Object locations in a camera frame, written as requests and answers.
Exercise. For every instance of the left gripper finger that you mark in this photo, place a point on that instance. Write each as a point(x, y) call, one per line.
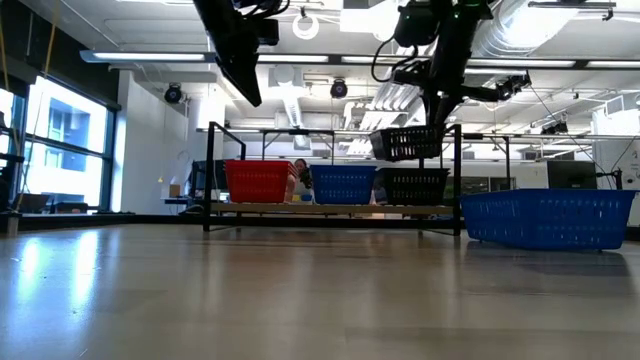
point(250, 75)

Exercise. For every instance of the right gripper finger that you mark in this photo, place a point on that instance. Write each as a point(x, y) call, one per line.
point(449, 105)
point(434, 107)

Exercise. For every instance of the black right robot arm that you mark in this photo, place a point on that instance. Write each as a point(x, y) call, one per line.
point(457, 30)

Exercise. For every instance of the black ceiling spotlight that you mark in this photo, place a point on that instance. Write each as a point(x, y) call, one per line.
point(339, 88)
point(173, 93)

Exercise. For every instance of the long ceiling light strip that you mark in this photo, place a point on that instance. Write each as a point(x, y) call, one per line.
point(150, 56)

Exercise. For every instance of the person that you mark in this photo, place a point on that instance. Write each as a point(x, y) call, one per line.
point(300, 166)

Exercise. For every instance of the black computer monitor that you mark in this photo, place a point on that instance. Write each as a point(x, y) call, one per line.
point(217, 175)
point(570, 175)

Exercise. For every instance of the small cardboard box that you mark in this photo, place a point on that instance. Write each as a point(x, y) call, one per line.
point(175, 190)

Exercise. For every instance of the black ceiling bar fixture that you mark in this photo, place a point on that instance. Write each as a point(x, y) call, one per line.
point(570, 4)

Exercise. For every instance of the large window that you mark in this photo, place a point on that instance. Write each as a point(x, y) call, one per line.
point(70, 150)

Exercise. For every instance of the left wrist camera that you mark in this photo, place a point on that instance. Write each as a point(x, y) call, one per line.
point(268, 32)

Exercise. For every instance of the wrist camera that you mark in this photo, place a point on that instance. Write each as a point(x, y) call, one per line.
point(268, 32)
point(412, 76)

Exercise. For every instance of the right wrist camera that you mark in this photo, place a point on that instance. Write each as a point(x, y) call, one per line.
point(412, 76)

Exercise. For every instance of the black ceiling track camera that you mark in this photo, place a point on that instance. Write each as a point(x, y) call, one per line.
point(515, 84)

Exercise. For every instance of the black background table frame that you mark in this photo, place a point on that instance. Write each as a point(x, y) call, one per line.
point(300, 131)

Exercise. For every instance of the wooden shelf with black frame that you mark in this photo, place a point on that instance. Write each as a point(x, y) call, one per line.
point(330, 209)

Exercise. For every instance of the black aluminium table frame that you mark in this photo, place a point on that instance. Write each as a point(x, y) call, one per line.
point(150, 221)

